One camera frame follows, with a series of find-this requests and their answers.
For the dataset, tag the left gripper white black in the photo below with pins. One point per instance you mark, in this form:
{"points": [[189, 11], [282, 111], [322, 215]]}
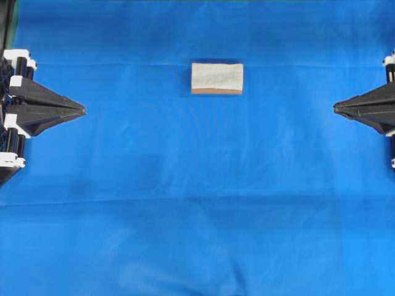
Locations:
{"points": [[19, 120]]}

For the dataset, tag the white and orange sponge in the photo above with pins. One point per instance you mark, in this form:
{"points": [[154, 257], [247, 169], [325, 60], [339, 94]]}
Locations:
{"points": [[209, 78]]}

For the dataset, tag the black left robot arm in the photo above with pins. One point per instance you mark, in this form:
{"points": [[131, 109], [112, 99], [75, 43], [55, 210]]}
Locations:
{"points": [[9, 19]]}

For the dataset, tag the blue table cloth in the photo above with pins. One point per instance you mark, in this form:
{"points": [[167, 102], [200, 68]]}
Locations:
{"points": [[158, 191]]}

